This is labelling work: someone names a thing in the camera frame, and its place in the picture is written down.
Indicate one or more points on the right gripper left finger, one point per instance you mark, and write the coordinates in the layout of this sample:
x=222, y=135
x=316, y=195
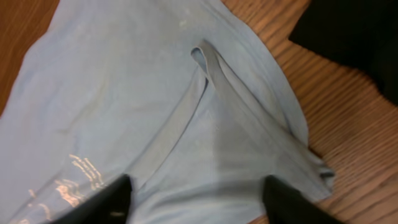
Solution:
x=110, y=206

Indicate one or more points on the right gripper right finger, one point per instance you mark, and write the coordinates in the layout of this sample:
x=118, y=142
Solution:
x=286, y=205

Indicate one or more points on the light blue printed t-shirt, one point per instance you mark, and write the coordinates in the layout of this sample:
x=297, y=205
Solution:
x=181, y=96

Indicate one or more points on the black t-shirt under blue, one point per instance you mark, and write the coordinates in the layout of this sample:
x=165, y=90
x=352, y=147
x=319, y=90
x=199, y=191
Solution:
x=357, y=33

